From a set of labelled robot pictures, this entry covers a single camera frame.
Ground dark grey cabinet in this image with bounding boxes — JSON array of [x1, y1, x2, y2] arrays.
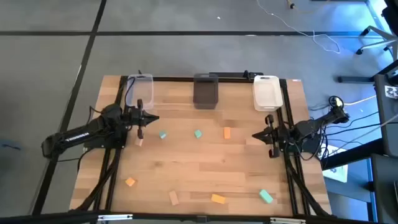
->
[[374, 58, 398, 159]]

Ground white plastic bin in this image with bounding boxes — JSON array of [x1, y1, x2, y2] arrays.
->
[[252, 75, 284, 112]]

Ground thin white cable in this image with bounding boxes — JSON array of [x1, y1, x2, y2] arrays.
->
[[343, 95, 378, 106]]

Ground white paper sheet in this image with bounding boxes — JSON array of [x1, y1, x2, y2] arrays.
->
[[323, 146, 349, 184]]

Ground dark grey plastic bin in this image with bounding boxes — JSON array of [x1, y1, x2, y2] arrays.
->
[[192, 73, 220, 110]]

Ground grey floor cable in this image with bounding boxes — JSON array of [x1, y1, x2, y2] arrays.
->
[[326, 113, 398, 156]]

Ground clear plastic bin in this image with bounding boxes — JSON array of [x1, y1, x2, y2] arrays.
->
[[126, 73, 155, 111]]

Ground office chair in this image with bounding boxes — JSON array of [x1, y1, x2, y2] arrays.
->
[[355, 0, 398, 62]]

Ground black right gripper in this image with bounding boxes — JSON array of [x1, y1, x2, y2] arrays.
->
[[251, 114, 283, 159]]

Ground long teal block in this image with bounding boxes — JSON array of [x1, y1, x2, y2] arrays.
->
[[259, 189, 274, 205]]

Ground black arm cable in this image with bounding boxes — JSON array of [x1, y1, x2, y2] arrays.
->
[[328, 95, 345, 110], [123, 75, 137, 108]]

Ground silver metal bracket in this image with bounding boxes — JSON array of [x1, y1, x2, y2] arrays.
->
[[269, 217, 306, 224], [97, 213, 134, 222]]

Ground black white fiducial tag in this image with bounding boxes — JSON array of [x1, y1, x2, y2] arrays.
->
[[384, 85, 398, 100]]

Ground black bar at table edge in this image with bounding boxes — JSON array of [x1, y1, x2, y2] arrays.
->
[[208, 71, 264, 79]]

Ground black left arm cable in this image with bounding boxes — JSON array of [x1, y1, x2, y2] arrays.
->
[[123, 75, 137, 108]]

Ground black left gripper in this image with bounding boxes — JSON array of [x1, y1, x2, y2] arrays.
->
[[128, 98, 160, 140]]

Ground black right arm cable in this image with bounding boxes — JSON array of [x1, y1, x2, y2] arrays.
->
[[328, 95, 345, 110]]

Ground white floor cable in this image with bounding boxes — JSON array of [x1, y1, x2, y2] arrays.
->
[[256, 0, 341, 54]]

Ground black aluminium table frame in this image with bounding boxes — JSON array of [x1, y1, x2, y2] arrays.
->
[[70, 74, 333, 224]]

